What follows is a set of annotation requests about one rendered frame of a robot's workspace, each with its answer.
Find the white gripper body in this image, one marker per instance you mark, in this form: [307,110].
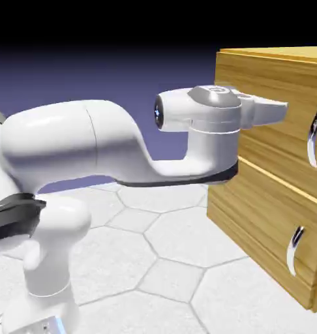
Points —
[270,112]

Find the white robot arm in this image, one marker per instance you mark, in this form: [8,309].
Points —
[69,138]

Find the light wood cabinet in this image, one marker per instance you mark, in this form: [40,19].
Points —
[273,78]

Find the light wood cabinet door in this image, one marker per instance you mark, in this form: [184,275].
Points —
[278,146]
[255,221]

